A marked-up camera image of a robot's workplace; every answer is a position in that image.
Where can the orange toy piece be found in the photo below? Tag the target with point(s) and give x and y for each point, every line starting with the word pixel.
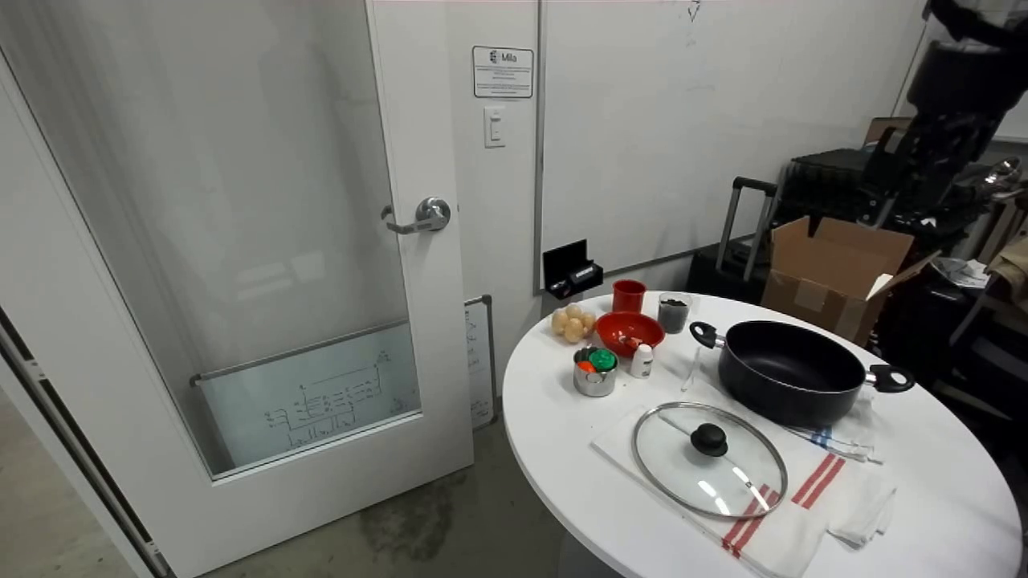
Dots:
pixel 585 368

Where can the red cup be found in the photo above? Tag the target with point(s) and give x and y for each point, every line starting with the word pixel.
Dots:
pixel 629 297

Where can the pale yellow round food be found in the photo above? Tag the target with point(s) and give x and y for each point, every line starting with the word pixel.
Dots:
pixel 572 322

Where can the dark cluttered shelf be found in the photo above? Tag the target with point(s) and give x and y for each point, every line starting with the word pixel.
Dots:
pixel 966 322

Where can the white towel with blue stripes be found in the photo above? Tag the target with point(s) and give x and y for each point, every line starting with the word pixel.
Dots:
pixel 847 446

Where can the red bowl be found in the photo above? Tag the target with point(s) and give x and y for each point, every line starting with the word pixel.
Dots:
pixel 629 334

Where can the white wall whiteboard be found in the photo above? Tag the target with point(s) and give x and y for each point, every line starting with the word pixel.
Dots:
pixel 695 131

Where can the black open case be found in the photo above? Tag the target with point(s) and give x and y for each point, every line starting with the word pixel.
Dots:
pixel 566 268

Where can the white light switch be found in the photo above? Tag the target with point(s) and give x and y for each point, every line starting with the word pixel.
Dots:
pixel 494 128

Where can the green toy piece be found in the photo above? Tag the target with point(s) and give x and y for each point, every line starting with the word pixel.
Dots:
pixel 604 360

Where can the glass lid with black knob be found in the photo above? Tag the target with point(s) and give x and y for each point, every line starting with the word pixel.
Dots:
pixel 707 439

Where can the small white shaker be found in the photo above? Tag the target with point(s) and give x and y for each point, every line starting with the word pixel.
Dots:
pixel 641 360

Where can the brown cardboard box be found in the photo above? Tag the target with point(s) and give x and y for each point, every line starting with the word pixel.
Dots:
pixel 823 268

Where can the white door with frosted glass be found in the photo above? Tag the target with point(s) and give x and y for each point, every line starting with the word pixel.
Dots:
pixel 429 354

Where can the white wall sign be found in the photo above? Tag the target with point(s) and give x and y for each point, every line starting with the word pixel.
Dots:
pixel 504 71

